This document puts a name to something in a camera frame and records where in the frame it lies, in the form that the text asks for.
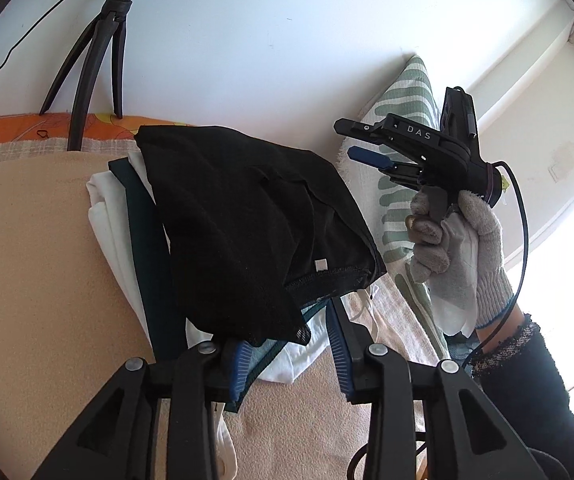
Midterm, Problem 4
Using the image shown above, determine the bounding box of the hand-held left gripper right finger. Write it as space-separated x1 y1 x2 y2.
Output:
324 297 550 480

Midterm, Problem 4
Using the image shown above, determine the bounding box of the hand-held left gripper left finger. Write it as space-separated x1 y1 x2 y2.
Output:
32 340 262 480

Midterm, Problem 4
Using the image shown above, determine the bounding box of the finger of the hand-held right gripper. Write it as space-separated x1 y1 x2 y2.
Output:
334 116 398 147
347 145 425 192

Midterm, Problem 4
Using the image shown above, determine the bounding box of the black mesh top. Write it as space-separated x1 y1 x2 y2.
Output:
134 124 388 348

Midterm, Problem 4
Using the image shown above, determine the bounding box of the person's right forearm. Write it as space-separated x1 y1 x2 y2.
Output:
469 312 574 480

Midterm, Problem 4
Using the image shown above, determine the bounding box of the person's right hand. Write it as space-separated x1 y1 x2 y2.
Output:
404 189 515 331

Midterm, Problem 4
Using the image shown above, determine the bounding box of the cream folded garment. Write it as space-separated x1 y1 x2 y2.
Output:
184 282 382 480

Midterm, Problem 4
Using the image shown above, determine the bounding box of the green and white pillow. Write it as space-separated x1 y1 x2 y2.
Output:
337 55 455 366

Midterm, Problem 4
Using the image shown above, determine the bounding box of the dark green folded garment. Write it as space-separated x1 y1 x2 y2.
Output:
108 157 330 411

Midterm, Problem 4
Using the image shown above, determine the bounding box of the white folded garment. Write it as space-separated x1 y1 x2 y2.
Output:
86 170 168 356

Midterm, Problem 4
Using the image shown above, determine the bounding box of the beige blanket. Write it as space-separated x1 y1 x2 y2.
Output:
0 147 428 480

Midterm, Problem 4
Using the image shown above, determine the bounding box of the black mini tripod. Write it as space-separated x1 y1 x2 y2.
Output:
39 0 158 152

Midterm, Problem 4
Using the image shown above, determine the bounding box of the beige plaid cloth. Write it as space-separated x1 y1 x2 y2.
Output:
0 135 140 171

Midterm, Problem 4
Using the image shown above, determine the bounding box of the orange floral bed sheet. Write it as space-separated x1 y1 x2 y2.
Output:
0 112 198 153

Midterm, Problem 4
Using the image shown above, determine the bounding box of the white window frame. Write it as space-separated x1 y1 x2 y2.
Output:
467 0 574 411

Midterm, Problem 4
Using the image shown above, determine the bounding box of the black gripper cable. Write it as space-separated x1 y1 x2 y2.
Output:
464 160 528 376

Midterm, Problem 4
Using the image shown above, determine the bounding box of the black ring light cable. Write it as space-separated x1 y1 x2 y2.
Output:
0 0 105 103

